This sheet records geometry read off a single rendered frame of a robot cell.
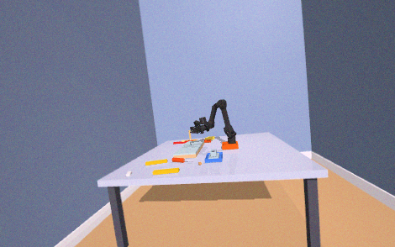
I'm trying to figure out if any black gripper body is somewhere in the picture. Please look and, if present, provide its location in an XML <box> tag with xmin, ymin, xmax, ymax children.
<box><xmin>190</xmin><ymin>126</ymin><xmax>204</xmax><ymax>134</ymax></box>

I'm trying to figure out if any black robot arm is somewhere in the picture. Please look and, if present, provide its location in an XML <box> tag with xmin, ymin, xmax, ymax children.
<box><xmin>193</xmin><ymin>99</ymin><xmax>237</xmax><ymax>144</ymax></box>

